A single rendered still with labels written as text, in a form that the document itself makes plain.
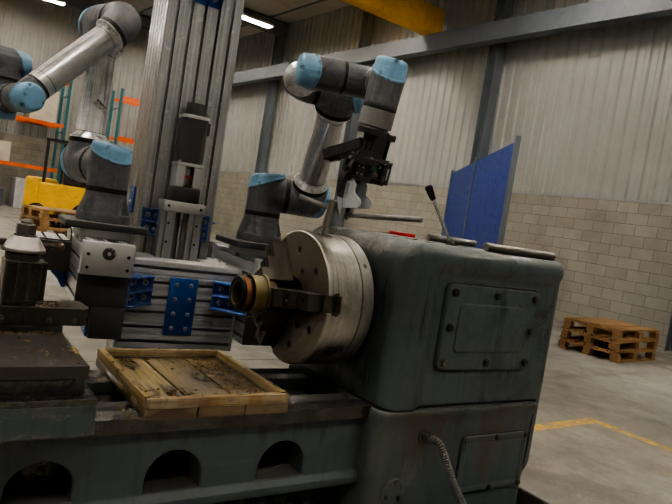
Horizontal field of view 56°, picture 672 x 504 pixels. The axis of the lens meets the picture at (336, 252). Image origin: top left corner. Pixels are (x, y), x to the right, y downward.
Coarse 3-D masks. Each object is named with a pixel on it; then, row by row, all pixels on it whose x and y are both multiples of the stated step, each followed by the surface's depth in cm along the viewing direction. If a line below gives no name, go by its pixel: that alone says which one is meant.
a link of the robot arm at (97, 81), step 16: (80, 16) 189; (96, 16) 182; (80, 32) 190; (96, 64) 187; (112, 64) 190; (96, 80) 187; (112, 80) 192; (80, 96) 189; (96, 96) 188; (80, 112) 188; (96, 112) 188; (80, 128) 188; (96, 128) 189; (80, 144) 186; (64, 160) 190; (80, 176) 186
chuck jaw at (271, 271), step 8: (272, 240) 149; (272, 248) 149; (280, 248) 150; (272, 256) 147; (280, 256) 148; (288, 256) 150; (264, 264) 148; (272, 264) 146; (280, 264) 147; (288, 264) 149; (256, 272) 146; (264, 272) 144; (272, 272) 145; (280, 272) 146; (288, 272) 148; (272, 280) 145; (280, 280) 146; (288, 280) 146; (296, 280) 148
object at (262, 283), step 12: (240, 276) 139; (252, 276) 140; (264, 276) 141; (240, 288) 142; (252, 288) 138; (264, 288) 139; (240, 300) 137; (252, 300) 138; (264, 300) 139; (264, 312) 140
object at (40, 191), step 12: (48, 144) 1538; (48, 156) 1545; (36, 180) 1539; (48, 180) 1584; (60, 180) 1638; (72, 180) 1569; (24, 192) 1542; (36, 192) 1541; (48, 192) 1540; (60, 192) 1540; (72, 192) 1540; (84, 192) 1540; (36, 204) 1537; (48, 204) 1542; (60, 204) 1542; (72, 204) 1542
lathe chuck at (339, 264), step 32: (320, 256) 139; (352, 256) 143; (288, 288) 152; (320, 288) 138; (352, 288) 138; (288, 320) 147; (320, 320) 137; (352, 320) 139; (288, 352) 146; (320, 352) 140
